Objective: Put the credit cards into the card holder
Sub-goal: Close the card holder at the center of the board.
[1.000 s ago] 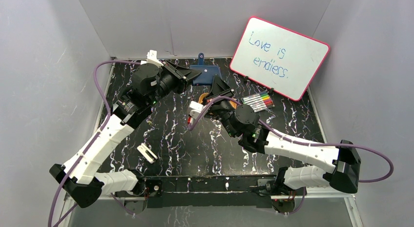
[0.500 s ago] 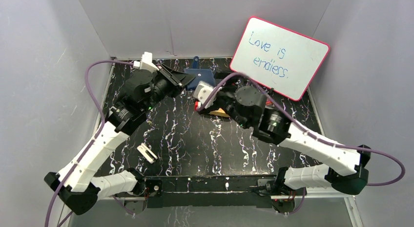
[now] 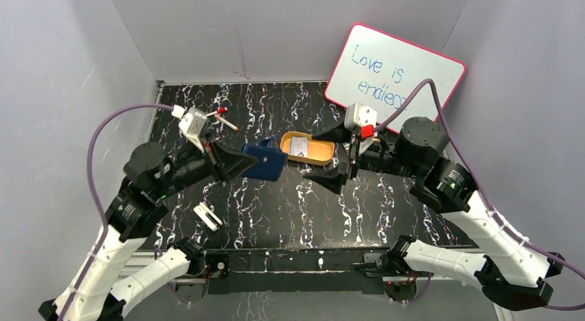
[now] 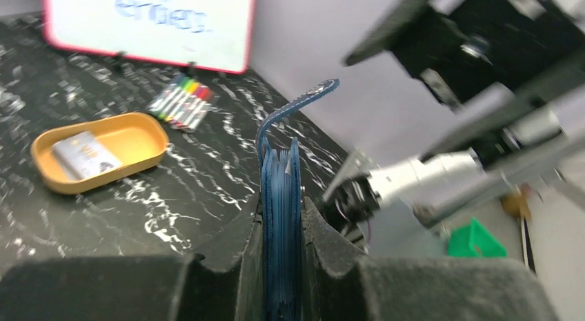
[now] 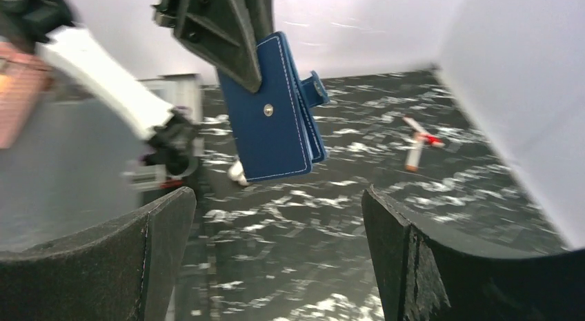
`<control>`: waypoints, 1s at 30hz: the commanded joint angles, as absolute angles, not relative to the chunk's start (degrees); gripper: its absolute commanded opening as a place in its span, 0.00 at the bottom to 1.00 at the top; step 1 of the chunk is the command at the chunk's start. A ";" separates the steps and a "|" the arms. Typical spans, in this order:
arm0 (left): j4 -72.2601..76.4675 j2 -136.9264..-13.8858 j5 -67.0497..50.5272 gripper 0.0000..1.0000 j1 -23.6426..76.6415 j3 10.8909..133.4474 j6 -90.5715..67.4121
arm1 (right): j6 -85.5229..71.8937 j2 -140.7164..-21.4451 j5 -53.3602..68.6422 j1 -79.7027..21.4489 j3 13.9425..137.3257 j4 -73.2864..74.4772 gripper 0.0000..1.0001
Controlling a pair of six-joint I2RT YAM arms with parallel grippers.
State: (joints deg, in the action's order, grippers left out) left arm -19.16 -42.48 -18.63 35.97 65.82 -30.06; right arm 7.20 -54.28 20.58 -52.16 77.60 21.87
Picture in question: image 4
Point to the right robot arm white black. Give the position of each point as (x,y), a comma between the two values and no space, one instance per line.
(356,198)

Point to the blue leather card holder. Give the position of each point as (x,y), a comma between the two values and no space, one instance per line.
(281,196)

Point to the pink framed whiteboard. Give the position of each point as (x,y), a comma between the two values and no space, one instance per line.
(211,34)

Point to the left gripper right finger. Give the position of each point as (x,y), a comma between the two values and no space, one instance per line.
(342,283)

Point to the silver credit card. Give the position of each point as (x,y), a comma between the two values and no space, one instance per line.
(82,156)

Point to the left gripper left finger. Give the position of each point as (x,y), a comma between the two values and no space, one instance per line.
(220,280)

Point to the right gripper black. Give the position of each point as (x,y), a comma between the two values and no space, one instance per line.
(481,43)

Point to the green plastic bin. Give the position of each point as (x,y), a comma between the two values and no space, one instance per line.
(474,240)

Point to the orange oval tray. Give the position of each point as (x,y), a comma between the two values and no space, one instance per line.
(137,139)

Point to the pack of coloured markers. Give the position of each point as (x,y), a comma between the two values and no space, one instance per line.
(183,103)

